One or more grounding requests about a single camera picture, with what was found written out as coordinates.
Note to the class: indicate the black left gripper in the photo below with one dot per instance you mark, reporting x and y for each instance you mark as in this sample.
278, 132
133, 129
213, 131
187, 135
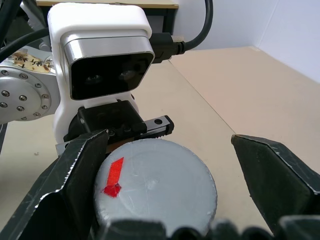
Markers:
110, 117

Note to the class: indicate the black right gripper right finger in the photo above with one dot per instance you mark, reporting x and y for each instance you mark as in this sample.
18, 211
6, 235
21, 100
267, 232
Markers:
275, 180

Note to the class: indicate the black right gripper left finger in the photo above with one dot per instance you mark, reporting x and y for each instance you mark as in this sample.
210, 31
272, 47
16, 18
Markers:
62, 190

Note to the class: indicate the grey cylinder with red tape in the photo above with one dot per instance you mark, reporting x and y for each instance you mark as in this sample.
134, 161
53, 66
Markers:
160, 182

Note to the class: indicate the handwritten paper tape label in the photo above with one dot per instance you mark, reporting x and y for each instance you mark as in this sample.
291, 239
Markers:
30, 62

